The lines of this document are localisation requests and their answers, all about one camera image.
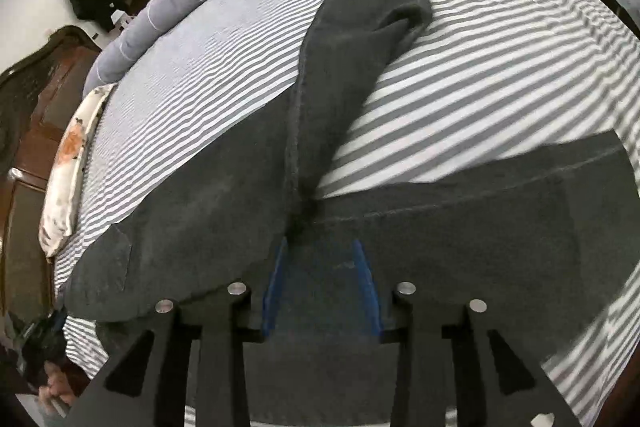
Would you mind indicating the grey white striped bed sheet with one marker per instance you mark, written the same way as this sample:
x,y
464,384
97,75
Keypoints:
x,y
500,72

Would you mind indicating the cream floral pillow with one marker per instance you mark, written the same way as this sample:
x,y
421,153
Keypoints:
x,y
65,187

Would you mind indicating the person's left hand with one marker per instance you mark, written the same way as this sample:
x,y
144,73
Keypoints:
x,y
55,382

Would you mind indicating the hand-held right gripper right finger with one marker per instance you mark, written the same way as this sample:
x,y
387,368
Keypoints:
x,y
367,292

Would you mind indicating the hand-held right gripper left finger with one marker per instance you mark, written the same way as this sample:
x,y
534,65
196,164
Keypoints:
x,y
274,292

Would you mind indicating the carved dark wooden headboard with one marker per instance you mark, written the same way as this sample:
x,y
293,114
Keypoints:
x,y
35,107

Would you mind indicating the dark grey denim pants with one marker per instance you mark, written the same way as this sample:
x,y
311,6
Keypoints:
x,y
210,212

